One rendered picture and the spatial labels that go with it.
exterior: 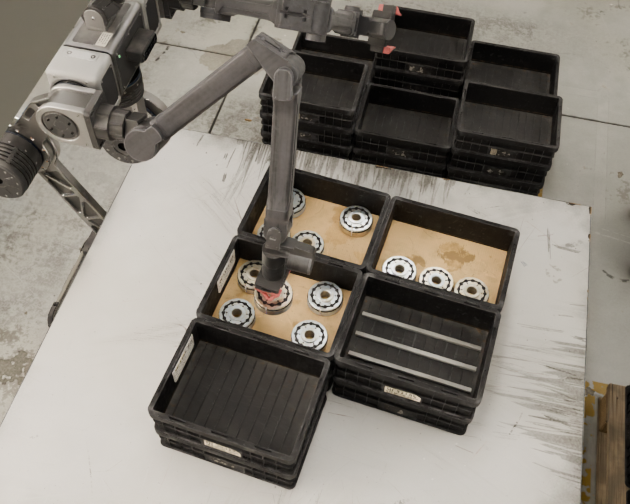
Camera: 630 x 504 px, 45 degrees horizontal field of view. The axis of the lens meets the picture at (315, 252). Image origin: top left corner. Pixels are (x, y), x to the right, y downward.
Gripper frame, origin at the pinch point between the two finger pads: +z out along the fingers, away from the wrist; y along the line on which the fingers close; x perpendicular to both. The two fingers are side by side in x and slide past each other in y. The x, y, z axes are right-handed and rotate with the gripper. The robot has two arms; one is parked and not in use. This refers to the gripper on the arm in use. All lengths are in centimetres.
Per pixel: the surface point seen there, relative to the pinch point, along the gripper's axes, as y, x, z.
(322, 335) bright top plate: 1.4, -14.7, 17.8
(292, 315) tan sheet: 6.3, -4.1, 21.3
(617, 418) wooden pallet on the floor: 43, -120, 85
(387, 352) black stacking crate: 3.9, -33.4, 20.0
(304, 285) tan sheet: 17.2, -4.0, 21.3
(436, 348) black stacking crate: 10, -46, 20
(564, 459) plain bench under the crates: -5, -89, 31
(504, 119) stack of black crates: 143, -50, 54
